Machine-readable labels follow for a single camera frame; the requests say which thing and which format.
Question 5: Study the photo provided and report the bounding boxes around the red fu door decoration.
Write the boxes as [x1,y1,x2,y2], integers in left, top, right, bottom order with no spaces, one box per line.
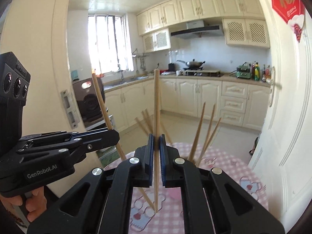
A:
[271,0,305,43]

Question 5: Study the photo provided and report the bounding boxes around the gas stove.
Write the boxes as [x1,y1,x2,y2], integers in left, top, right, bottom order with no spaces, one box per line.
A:
[180,70,224,78]

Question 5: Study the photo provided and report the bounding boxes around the range hood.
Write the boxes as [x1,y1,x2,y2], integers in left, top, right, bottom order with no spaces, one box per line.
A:
[170,24,224,40]

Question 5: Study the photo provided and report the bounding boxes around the green bottle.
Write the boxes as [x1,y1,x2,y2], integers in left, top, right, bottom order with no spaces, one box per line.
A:
[254,62,260,81]

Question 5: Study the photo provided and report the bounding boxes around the dark rice cooker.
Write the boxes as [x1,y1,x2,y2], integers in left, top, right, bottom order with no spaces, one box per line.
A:
[73,78,103,127]

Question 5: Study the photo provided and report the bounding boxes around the black wok on stove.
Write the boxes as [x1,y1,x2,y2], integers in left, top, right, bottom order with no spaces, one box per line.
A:
[177,59,206,68]

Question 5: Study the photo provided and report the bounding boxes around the sink faucet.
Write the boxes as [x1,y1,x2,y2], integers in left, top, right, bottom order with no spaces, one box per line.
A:
[118,64,125,83]

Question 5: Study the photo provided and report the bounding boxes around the green toaster appliance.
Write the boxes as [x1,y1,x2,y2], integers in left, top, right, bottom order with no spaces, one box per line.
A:
[236,62,252,79]

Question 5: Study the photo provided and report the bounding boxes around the upper kitchen cabinets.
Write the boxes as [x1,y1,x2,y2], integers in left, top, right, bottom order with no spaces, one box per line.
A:
[137,0,270,49]

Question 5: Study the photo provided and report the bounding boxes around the person left hand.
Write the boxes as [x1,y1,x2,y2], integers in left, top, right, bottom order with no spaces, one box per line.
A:
[1,187,47,222]

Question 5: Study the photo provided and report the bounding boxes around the kitchen window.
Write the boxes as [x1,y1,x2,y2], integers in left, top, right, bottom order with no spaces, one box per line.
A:
[88,14,134,76]

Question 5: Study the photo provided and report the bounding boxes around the door handle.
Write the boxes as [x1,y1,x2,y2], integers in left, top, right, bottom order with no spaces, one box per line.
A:
[266,66,282,108]

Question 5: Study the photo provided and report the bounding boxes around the white door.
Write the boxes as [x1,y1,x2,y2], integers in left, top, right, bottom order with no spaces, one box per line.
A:
[249,0,311,233]

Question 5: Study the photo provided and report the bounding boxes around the lower kitchen cabinets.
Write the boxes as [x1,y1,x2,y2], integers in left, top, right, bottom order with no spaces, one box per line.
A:
[104,75,270,131]

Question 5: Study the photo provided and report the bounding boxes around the kitchen cabinets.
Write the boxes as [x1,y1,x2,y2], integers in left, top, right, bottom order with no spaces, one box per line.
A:
[104,75,270,131]
[137,0,270,49]

